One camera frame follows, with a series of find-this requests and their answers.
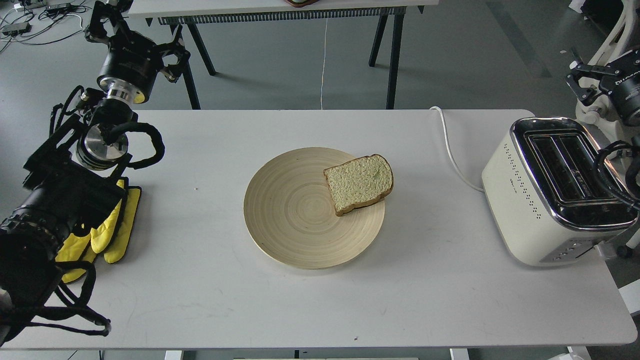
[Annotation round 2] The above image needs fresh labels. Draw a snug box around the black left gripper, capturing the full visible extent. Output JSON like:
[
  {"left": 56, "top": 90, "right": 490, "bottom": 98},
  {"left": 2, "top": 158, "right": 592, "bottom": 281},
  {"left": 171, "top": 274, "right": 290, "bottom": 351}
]
[{"left": 84, "top": 0, "right": 191, "bottom": 104}]

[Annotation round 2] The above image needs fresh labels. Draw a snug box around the black right arm cable loop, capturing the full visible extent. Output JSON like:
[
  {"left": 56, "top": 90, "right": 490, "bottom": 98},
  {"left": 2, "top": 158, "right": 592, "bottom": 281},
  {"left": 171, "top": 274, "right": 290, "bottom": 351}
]
[{"left": 593, "top": 140, "right": 640, "bottom": 211}]

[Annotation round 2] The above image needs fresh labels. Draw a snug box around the thin white hanging cable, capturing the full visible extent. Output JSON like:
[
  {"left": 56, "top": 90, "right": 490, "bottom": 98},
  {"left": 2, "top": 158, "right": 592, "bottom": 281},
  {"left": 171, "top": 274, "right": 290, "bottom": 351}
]
[{"left": 320, "top": 18, "right": 329, "bottom": 110}]

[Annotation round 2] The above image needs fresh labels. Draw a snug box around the cream and chrome toaster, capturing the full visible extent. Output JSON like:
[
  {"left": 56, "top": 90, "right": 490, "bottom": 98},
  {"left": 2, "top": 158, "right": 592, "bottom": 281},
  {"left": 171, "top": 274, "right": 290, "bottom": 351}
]
[{"left": 481, "top": 117, "right": 639, "bottom": 267}]

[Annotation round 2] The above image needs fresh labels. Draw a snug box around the background table with black legs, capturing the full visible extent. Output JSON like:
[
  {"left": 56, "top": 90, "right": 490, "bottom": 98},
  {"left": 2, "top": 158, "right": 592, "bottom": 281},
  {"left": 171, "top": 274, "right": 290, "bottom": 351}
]
[{"left": 127, "top": 0, "right": 438, "bottom": 110}]

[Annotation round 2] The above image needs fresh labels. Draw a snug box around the yellow glove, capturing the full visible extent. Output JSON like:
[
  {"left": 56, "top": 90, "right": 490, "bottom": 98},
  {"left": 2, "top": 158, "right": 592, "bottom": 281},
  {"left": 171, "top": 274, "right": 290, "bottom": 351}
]
[{"left": 55, "top": 177, "right": 142, "bottom": 264}]

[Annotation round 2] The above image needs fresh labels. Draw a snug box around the round bamboo plate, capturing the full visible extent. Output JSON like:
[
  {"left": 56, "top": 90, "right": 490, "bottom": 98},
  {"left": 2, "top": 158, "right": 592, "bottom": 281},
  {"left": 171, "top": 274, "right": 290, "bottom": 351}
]
[{"left": 243, "top": 146, "right": 386, "bottom": 270}]

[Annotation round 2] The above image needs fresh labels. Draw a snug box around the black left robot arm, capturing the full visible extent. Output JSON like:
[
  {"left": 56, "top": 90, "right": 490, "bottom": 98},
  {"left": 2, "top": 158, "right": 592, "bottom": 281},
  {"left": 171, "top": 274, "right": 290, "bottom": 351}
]
[{"left": 0, "top": 0, "right": 190, "bottom": 344}]

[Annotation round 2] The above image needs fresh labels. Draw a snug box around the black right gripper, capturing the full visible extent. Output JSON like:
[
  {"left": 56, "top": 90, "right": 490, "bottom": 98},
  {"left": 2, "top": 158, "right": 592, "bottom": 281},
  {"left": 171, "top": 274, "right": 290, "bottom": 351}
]
[{"left": 565, "top": 47, "right": 640, "bottom": 127}]

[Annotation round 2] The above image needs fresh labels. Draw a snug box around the cables and power strip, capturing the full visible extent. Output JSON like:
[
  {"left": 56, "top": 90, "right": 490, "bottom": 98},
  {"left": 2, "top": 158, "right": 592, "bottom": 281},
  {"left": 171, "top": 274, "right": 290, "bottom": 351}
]
[{"left": 0, "top": 0, "right": 96, "bottom": 55}]

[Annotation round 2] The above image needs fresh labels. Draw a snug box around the slice of brown-crust bread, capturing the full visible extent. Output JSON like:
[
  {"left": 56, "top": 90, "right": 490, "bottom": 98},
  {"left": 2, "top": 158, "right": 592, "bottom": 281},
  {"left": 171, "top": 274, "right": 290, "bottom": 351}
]
[{"left": 322, "top": 153, "right": 394, "bottom": 217}]

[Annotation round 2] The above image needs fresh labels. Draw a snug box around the white toaster power cable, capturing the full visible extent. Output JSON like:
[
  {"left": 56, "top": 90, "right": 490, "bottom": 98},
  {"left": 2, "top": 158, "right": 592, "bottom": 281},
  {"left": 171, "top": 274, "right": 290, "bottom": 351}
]
[{"left": 429, "top": 106, "right": 485, "bottom": 193}]

